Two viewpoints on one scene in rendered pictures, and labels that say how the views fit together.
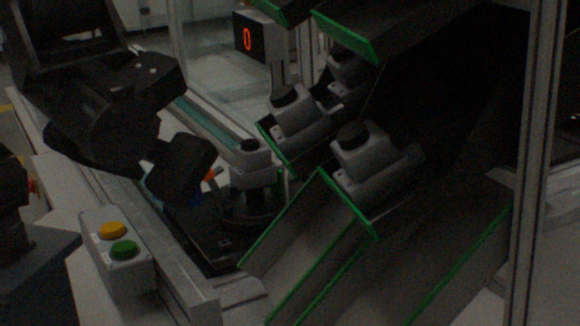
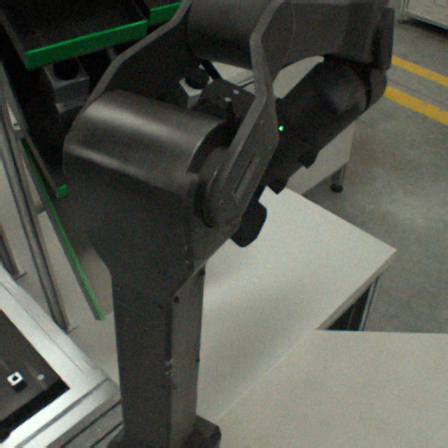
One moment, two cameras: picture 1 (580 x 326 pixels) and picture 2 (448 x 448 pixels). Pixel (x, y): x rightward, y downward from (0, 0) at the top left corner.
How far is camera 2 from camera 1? 0.93 m
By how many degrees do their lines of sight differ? 87
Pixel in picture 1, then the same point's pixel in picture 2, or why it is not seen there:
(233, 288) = (85, 360)
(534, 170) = not seen: hidden behind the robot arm
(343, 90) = (81, 99)
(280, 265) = (96, 291)
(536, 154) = not seen: hidden behind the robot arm
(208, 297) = (102, 376)
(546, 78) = not seen: outside the picture
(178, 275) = (64, 419)
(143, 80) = (248, 98)
